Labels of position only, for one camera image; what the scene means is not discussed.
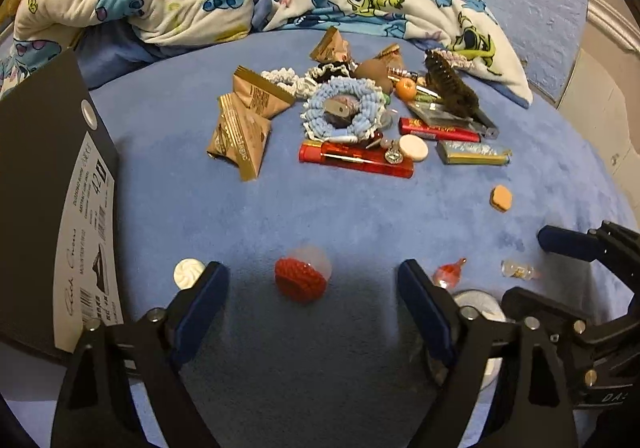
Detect small rhinestone charm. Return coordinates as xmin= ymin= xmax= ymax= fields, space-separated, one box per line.
xmin=382 ymin=140 xmax=406 ymax=165

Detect red crochet ornament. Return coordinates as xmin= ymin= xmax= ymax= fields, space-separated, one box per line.
xmin=274 ymin=244 xmax=333 ymax=303

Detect cream fuzzy scrunchie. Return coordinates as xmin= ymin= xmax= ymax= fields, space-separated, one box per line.
xmin=260 ymin=68 xmax=321 ymax=96

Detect blue white scrunchie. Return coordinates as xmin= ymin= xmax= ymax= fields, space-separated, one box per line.
xmin=299 ymin=77 xmax=388 ymax=140

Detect brown triangular snack packet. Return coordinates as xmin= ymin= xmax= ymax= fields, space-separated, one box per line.
xmin=232 ymin=67 xmax=297 ymax=120
xmin=309 ymin=27 xmax=351 ymax=63
xmin=207 ymin=94 xmax=273 ymax=183
xmin=372 ymin=44 xmax=406 ymax=74

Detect red clear bulb ornament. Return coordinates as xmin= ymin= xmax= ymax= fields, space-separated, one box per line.
xmin=432 ymin=257 xmax=468 ymax=290

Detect green gold wrapped bar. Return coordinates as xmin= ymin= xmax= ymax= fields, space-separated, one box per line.
xmin=436 ymin=139 xmax=513 ymax=166

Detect small clear bottle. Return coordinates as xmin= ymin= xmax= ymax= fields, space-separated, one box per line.
xmin=501 ymin=259 xmax=535 ymax=280

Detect clear red lighter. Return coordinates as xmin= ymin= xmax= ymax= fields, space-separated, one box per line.
xmin=298 ymin=140 xmax=415 ymax=180

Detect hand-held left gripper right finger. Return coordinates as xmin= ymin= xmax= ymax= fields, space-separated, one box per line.
xmin=397 ymin=258 xmax=581 ymax=448

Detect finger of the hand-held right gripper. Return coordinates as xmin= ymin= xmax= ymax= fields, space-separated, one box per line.
xmin=537 ymin=220 xmax=640 ymax=269
xmin=500 ymin=285 xmax=640 ymax=354

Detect small orange square eraser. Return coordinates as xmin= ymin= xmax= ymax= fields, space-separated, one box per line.
xmin=489 ymin=184 xmax=513 ymax=213

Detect black white scrunchie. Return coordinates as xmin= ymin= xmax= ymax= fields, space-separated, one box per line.
xmin=305 ymin=60 xmax=358 ymax=84

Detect short red packet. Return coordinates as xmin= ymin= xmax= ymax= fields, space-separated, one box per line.
xmin=398 ymin=117 xmax=482 ymax=144

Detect blue bed sheet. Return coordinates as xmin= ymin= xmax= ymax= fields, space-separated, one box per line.
xmin=0 ymin=0 xmax=640 ymax=448

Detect white round swirl candy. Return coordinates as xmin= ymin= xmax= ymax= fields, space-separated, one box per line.
xmin=172 ymin=258 xmax=207 ymax=290

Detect black shoe box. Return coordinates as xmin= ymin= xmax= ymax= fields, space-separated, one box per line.
xmin=0 ymin=48 xmax=121 ymax=364

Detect clear plastic packet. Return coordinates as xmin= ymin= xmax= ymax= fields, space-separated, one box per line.
xmin=405 ymin=100 xmax=456 ymax=126

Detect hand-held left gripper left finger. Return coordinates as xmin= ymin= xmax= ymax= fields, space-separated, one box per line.
xmin=50 ymin=260 xmax=231 ymax=448

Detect white round disc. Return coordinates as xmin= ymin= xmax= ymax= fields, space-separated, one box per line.
xmin=397 ymin=134 xmax=429 ymax=163

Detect brown plush toy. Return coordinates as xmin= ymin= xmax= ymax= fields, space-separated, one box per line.
xmin=354 ymin=58 xmax=396 ymax=94

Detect pink white scrunchie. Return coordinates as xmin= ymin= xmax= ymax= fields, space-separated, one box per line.
xmin=430 ymin=48 xmax=488 ymax=74

